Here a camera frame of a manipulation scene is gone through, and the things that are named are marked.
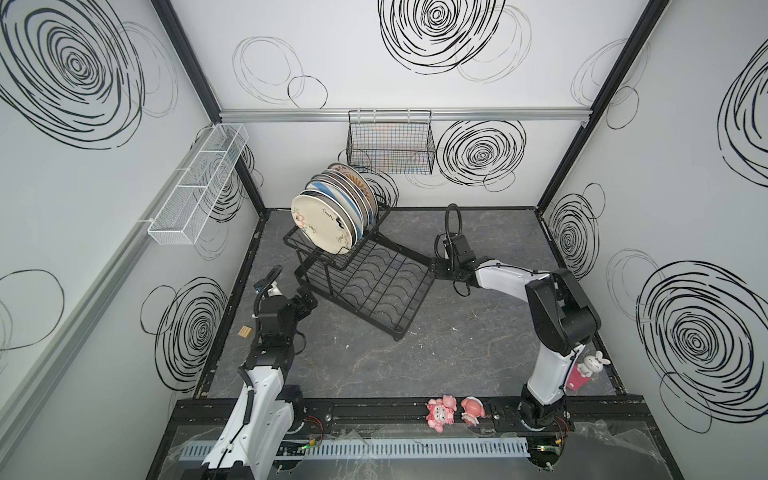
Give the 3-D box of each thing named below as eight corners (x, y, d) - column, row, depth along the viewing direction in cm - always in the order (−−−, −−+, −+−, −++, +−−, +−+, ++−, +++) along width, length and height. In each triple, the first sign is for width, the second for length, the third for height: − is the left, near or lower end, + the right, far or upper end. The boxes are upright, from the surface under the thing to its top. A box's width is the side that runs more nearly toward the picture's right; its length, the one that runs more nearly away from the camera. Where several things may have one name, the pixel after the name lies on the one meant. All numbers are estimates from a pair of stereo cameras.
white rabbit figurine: (582, 381, 81) (600, 371, 74) (570, 369, 83) (587, 358, 76) (593, 371, 83) (611, 361, 76) (581, 360, 85) (598, 349, 78)
